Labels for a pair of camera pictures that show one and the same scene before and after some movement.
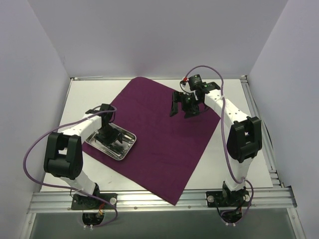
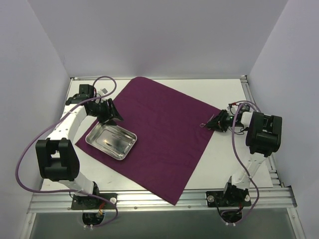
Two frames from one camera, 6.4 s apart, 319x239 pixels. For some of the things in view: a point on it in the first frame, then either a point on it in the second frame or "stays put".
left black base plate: [82, 202] stays put
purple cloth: [167, 149] stays put
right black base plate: [228, 198] stays put
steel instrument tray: [128, 138] stays put
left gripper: [109, 137] → [108, 109]
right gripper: [186, 105] → [222, 120]
